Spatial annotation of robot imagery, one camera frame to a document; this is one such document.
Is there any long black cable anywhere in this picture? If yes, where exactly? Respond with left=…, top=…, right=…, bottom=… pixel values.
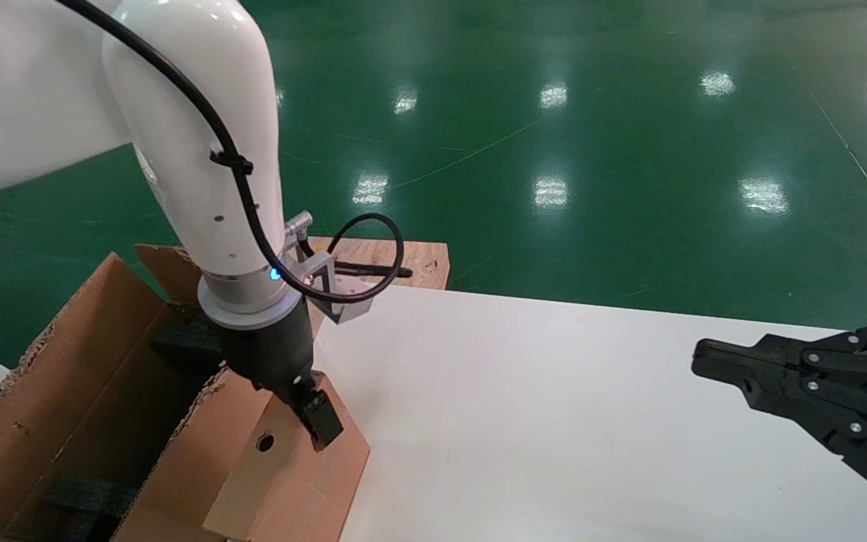
left=53, top=0, right=406, bottom=306

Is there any small cardboard box with hole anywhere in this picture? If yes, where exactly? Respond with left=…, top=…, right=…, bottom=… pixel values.
left=204, top=373, right=372, bottom=542

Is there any large torn cardboard box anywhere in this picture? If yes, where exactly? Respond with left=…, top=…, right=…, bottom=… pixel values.
left=0, top=242, right=284, bottom=542

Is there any wooden pallet board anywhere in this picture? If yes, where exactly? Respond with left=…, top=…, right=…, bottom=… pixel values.
left=306, top=237, right=451, bottom=291

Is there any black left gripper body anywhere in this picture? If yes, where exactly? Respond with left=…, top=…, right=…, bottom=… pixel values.
left=219, top=297, right=329, bottom=411

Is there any short black cable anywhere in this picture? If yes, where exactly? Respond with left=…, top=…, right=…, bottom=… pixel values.
left=332, top=260, right=414, bottom=281

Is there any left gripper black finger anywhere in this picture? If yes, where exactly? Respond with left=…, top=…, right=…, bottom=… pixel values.
left=297, top=385, right=345, bottom=452

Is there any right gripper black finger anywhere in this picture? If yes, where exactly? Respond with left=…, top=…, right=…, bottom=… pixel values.
left=693, top=369, right=867, bottom=517
left=693, top=316, right=867, bottom=392

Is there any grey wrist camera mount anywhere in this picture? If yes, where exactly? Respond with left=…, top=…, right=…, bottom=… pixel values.
left=294, top=241, right=378, bottom=326

